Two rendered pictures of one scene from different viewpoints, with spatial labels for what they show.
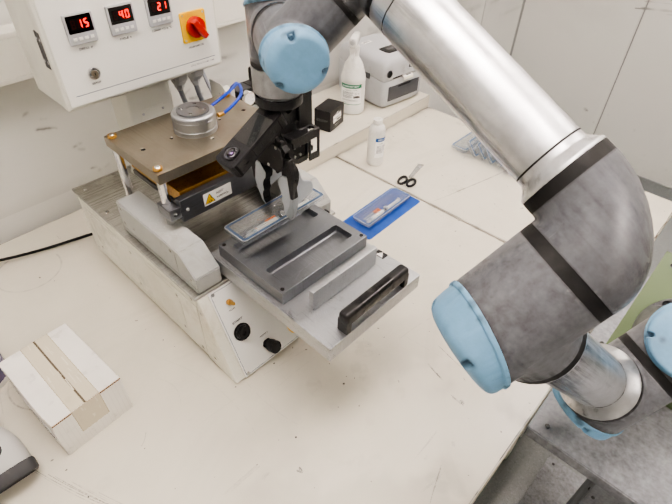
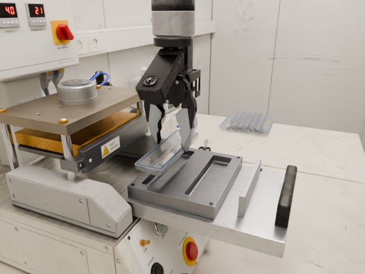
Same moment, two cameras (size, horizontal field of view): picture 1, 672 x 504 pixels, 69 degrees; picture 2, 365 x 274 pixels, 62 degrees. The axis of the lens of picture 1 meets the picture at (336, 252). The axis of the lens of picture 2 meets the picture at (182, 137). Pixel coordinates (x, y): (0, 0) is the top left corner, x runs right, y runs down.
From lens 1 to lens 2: 0.40 m
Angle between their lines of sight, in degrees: 25
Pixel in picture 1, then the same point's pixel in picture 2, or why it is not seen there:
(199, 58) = (64, 58)
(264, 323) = (170, 260)
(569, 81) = (245, 101)
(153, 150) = (49, 113)
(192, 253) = (106, 197)
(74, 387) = not seen: outside the picture
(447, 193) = (233, 151)
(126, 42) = (10, 35)
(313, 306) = (243, 212)
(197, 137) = (85, 102)
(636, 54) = (276, 81)
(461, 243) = not seen: hidden behind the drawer
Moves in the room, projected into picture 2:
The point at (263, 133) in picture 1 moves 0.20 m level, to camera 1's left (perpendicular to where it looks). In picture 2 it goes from (174, 63) to (42, 70)
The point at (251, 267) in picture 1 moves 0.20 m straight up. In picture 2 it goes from (170, 194) to (168, 78)
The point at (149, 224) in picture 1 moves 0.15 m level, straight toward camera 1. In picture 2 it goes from (50, 184) to (94, 221)
